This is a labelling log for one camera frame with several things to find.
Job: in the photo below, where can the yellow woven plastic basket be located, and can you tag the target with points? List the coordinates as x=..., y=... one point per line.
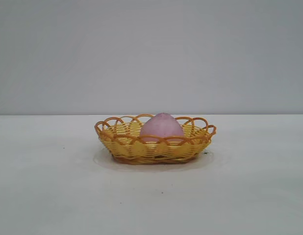
x=132, y=149

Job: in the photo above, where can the pink peach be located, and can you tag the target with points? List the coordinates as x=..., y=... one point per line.
x=161, y=127

